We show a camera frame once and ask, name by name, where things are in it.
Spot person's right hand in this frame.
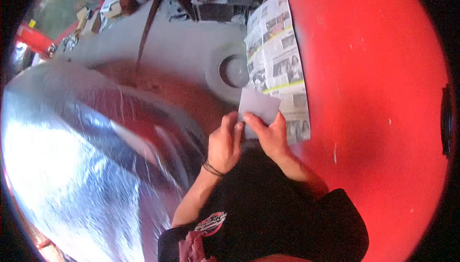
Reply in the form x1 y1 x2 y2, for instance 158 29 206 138
243 111 293 162

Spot person's left hand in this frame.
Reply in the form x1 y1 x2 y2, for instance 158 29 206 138
208 112 245 175

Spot person's right fingers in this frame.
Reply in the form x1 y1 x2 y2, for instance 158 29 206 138
274 111 287 130

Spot person's right thumb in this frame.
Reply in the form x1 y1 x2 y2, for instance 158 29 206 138
243 112 269 134

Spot person's left thumb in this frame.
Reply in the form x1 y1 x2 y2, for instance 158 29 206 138
234 121 245 155

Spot person's left index finger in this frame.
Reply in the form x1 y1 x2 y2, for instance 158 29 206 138
219 112 233 137

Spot grey sandpaper sheet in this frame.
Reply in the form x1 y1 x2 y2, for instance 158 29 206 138
237 87 282 140

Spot grey car wheel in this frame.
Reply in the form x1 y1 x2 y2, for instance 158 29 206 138
204 44 253 105

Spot newspaper masking sheet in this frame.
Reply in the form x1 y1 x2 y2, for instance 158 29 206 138
244 0 311 145

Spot person's body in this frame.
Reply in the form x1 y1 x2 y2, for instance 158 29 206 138
157 140 370 262

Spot red car panel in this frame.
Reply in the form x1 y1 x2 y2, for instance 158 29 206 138
270 0 454 262

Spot brown wooden pole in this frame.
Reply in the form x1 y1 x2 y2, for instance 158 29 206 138
136 0 163 67

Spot shiny silver car body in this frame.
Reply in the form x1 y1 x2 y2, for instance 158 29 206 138
0 60 211 262

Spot pile of cardboard boxes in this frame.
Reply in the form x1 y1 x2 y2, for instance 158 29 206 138
75 0 141 37

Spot black door handle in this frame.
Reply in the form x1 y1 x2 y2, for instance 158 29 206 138
441 84 455 159

